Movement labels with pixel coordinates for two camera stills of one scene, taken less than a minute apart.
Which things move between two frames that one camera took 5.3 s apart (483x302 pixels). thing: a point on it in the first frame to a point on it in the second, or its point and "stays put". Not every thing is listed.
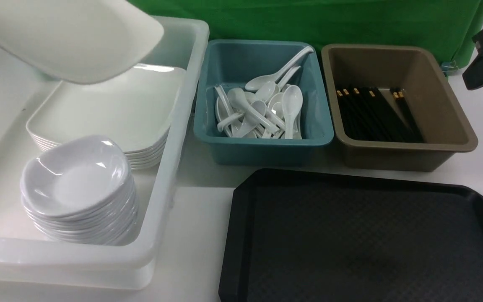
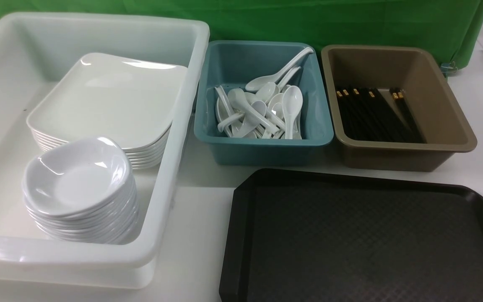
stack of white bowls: (81, 191) stays put
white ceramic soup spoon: (292, 102) stays put
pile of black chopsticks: (366, 115) stays put
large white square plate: (67, 41) to (130, 100)
